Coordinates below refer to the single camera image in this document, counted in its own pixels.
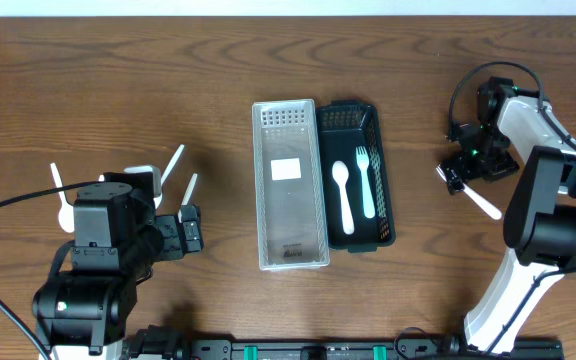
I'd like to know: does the white fork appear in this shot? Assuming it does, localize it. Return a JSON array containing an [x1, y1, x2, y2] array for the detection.
[[436, 165, 502, 220]]

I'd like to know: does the pale green plastic fork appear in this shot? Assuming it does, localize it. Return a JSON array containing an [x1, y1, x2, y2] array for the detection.
[[356, 146, 376, 219]]

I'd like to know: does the dark green plastic basket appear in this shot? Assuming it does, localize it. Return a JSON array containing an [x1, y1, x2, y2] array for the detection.
[[316, 100, 396, 253]]

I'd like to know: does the white thick plastic spoon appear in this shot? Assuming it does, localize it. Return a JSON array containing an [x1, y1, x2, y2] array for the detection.
[[332, 161, 355, 235]]

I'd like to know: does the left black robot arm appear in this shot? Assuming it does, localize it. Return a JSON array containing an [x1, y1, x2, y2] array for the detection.
[[32, 182, 204, 359]]

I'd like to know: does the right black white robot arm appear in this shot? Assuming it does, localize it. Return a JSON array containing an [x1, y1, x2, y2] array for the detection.
[[437, 77, 576, 355]]

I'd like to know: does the clear plastic basket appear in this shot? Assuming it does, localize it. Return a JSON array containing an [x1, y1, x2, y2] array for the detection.
[[252, 99, 330, 271]]

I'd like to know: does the white plastic spoon far left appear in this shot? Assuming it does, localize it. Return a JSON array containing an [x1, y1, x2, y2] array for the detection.
[[49, 162, 75, 235]]

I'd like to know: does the white label sticker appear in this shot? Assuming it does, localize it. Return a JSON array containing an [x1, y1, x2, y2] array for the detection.
[[270, 158, 301, 181]]

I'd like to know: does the right black cable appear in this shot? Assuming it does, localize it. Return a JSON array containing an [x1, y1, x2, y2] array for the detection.
[[447, 60, 576, 276]]

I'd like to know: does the black cable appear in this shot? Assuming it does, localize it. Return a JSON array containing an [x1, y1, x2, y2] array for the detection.
[[447, 60, 576, 276], [0, 180, 104, 360]]

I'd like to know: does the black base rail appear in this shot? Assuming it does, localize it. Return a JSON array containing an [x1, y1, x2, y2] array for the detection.
[[118, 326, 565, 360]]

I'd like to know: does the left black cable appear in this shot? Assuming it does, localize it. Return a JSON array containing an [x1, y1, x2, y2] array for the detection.
[[0, 180, 104, 360]]

